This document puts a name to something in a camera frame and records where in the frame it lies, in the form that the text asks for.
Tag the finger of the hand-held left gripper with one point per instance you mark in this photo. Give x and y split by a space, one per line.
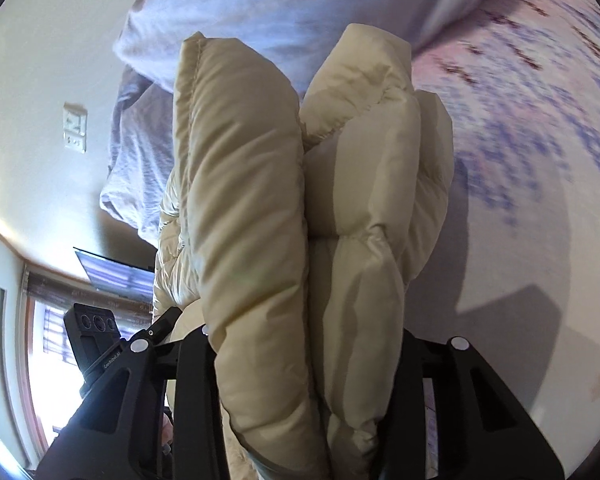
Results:
165 325

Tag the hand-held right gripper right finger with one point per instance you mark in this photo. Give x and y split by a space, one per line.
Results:
410 360

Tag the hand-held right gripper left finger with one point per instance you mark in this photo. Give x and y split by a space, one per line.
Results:
195 360

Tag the cream puffer jacket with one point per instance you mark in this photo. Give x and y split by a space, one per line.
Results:
250 210

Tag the window with curtain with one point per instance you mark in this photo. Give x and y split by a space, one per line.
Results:
55 400

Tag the floral printed bed sheet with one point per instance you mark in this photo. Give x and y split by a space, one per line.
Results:
520 200

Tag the lavender pillow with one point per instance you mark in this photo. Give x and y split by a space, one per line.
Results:
280 5

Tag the wall-mounted flat television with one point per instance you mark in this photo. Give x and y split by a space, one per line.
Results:
115 275

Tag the white wall switch plate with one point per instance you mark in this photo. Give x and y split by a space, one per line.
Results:
75 127

